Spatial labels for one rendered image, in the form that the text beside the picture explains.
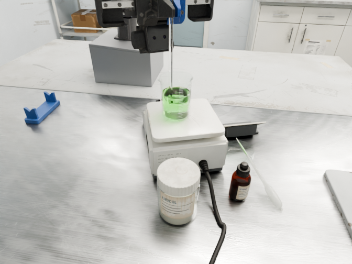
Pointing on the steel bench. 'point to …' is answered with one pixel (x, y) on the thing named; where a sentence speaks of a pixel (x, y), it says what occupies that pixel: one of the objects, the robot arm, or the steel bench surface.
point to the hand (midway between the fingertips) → (168, 8)
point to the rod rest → (47, 106)
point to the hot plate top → (190, 132)
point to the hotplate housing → (186, 151)
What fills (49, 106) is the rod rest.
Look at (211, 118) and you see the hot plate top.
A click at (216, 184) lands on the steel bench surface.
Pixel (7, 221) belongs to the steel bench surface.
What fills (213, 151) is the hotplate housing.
